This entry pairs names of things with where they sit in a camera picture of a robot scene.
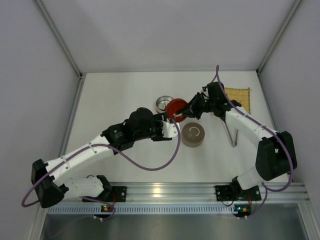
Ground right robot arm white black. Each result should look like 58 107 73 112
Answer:
174 82 298 192

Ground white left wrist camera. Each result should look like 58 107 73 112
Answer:
162 121 180 138

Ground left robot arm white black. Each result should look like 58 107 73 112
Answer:
31 107 180 209

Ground red round lid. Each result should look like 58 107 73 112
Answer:
165 98 188 123

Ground red metal lunch tin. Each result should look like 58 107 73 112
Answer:
155 95 173 114

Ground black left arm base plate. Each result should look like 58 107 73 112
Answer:
82 186 127 203

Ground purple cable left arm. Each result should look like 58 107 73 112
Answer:
21 119 182 223

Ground bamboo sushi mat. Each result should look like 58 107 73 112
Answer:
224 87 251 114

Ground slotted cable duct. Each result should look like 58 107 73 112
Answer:
47 203 249 215

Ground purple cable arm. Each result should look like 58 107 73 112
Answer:
21 119 182 223
211 65 295 221

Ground metal tongs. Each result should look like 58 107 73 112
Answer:
223 122 239 148

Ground brown round lid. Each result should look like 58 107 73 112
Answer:
181 122 205 142

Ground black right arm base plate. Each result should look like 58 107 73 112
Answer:
214 184 262 202

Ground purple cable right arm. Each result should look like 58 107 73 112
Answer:
211 65 295 221

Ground aluminium mounting rail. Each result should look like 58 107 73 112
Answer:
37 181 311 204

